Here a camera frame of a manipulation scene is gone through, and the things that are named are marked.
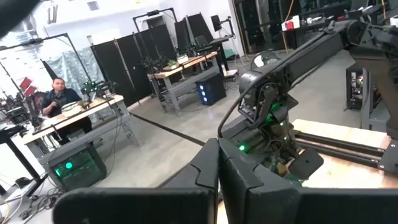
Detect black computer tower blue lights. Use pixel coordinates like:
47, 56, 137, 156
195, 73, 228, 107

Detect person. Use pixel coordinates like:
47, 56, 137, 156
40, 77, 93, 144

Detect wooden table grey frame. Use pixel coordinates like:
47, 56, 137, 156
147, 51, 220, 118
18, 95, 144, 170

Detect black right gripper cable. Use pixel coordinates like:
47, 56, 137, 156
216, 88, 251, 138

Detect small black monitor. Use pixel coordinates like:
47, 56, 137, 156
210, 14, 223, 32

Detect white bowl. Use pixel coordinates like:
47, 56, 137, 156
60, 101, 83, 118

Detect black partition panels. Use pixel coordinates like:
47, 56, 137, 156
90, 12, 216, 107

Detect black open computer cabinet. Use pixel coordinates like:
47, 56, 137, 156
345, 63, 374, 111

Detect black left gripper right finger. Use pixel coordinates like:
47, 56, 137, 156
219, 138, 398, 224

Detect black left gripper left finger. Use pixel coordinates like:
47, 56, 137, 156
52, 138, 220, 224

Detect black aluminium table frame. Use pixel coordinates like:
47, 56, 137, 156
294, 130, 398, 175

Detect black side desk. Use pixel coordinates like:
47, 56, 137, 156
0, 124, 48, 197

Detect black computer tower green lights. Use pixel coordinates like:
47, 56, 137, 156
48, 144, 108, 192

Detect tangled floor cables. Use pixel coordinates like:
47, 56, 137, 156
0, 186, 65, 224

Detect white and red box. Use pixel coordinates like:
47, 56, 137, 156
281, 15, 301, 32

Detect tan gardening bag green trim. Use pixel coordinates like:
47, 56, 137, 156
275, 161, 304, 188

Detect round floor fan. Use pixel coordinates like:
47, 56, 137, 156
250, 50, 280, 71

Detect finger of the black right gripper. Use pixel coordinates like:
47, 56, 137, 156
288, 147, 325, 180

